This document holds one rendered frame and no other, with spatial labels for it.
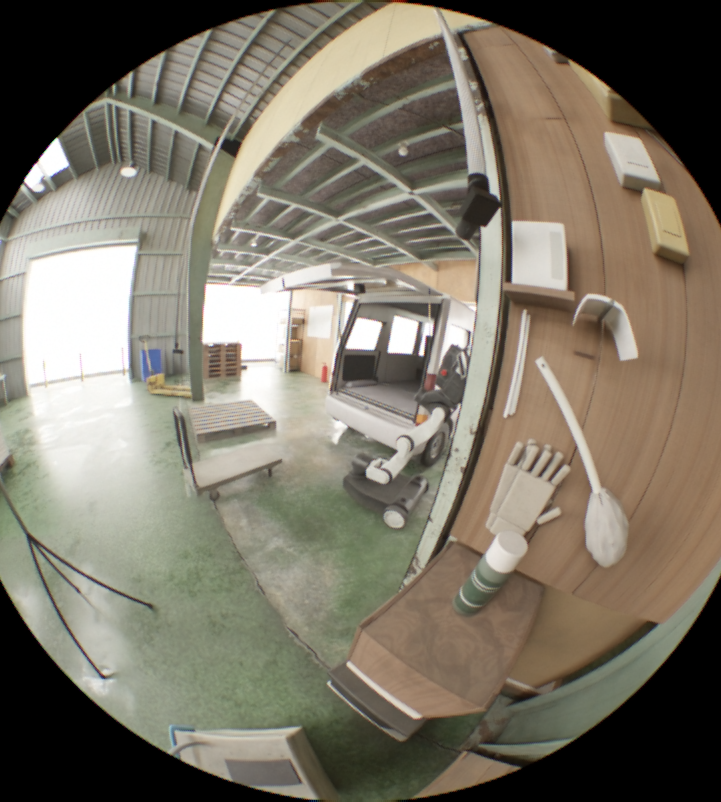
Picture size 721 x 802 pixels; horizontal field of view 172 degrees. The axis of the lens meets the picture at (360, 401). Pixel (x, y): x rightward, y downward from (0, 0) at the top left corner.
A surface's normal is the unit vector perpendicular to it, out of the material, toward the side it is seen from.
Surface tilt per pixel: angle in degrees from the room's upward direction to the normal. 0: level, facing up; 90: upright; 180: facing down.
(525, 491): 90
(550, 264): 90
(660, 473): 90
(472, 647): 0
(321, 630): 0
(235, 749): 0
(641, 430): 90
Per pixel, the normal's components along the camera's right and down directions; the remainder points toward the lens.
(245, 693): 0.11, -0.96
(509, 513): -0.73, 0.11
